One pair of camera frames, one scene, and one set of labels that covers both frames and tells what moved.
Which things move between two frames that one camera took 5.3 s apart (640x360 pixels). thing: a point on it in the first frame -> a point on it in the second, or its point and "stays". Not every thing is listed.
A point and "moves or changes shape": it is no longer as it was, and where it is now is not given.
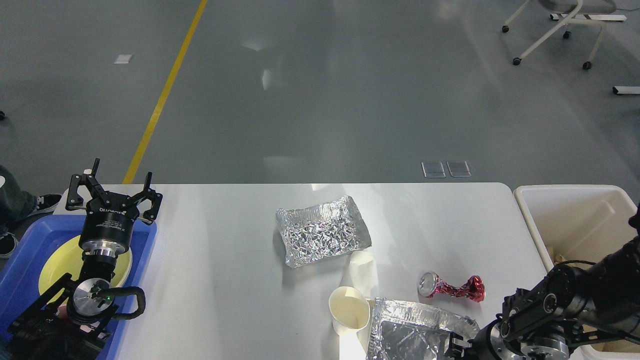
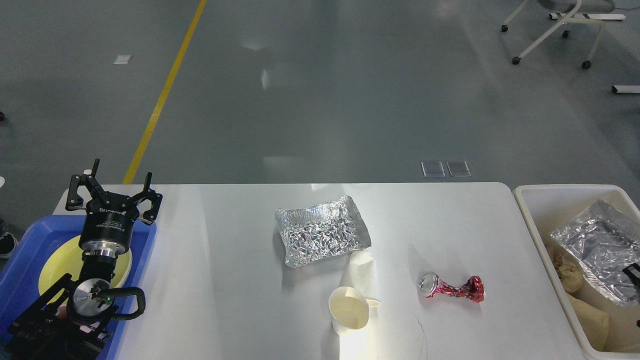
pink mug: (62, 312) stays
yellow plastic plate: (67, 258) stays
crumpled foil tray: (321, 232) stays
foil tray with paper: (400, 330) -> (606, 240)
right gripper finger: (454, 352) -> (634, 270)
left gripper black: (107, 230) stays
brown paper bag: (560, 259) moves or changes shape
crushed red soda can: (429, 285) stays
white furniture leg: (626, 90) stays
